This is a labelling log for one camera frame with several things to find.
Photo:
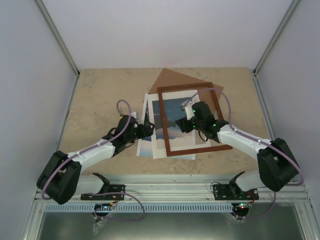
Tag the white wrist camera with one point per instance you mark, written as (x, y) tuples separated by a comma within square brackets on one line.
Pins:
[(186, 107), (134, 115)]

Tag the aluminium corner post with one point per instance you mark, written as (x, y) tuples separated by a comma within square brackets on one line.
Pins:
[(277, 34), (57, 36)]

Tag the white mat board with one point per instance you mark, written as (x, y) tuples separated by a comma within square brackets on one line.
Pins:
[(178, 140)]

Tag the seascape photo with white mat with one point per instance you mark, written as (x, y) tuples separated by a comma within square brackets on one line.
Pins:
[(144, 146)]

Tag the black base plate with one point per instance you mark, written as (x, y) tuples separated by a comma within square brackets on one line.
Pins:
[(222, 192), (114, 192)]

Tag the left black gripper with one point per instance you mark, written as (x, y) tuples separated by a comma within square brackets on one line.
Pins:
[(149, 132)]

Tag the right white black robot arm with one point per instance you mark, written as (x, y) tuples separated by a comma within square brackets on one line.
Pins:
[(276, 163)]

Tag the grey slotted cable duct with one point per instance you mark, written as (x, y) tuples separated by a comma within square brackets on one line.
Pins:
[(136, 208)]

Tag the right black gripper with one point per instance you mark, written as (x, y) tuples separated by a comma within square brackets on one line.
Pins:
[(183, 125)]

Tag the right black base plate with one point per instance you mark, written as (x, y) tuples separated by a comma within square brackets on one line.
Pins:
[(222, 192)]

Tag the right aluminium corner post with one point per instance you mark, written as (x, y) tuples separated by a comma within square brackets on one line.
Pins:
[(277, 34)]

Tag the left aluminium corner post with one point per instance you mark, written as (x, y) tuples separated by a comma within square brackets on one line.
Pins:
[(57, 36)]

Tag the brown wooden picture frame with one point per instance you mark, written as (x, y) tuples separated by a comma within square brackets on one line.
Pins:
[(207, 123)]

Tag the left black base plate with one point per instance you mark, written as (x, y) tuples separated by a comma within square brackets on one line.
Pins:
[(114, 192)]

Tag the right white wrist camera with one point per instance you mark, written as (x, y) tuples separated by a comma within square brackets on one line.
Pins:
[(186, 107)]

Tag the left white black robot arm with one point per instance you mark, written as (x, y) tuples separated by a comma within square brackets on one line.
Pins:
[(60, 177)]

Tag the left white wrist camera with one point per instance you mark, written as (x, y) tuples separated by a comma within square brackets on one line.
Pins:
[(134, 115)]

